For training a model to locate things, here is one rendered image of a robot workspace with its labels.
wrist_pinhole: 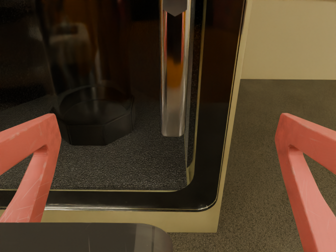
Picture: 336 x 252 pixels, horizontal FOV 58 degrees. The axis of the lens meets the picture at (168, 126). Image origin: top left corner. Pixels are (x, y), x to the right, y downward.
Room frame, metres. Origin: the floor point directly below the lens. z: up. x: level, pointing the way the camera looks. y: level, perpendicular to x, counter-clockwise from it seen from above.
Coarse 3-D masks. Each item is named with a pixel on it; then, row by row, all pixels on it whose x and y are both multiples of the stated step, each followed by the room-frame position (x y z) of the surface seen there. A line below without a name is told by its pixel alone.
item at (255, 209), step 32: (256, 96) 0.53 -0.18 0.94; (288, 96) 0.53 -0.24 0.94; (320, 96) 0.53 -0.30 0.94; (256, 128) 0.42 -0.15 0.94; (256, 160) 0.34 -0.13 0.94; (224, 192) 0.27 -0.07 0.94; (256, 192) 0.27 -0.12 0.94; (320, 192) 0.28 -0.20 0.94; (224, 224) 0.22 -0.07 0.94; (256, 224) 0.23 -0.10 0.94; (288, 224) 0.23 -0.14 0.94
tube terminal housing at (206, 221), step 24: (240, 48) 0.21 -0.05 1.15; (240, 72) 0.21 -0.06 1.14; (0, 216) 0.21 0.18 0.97; (48, 216) 0.21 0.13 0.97; (72, 216) 0.21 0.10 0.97; (96, 216) 0.21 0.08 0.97; (120, 216) 0.21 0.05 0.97; (144, 216) 0.21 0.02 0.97; (168, 216) 0.21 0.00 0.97; (192, 216) 0.21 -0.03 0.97; (216, 216) 0.21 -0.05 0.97
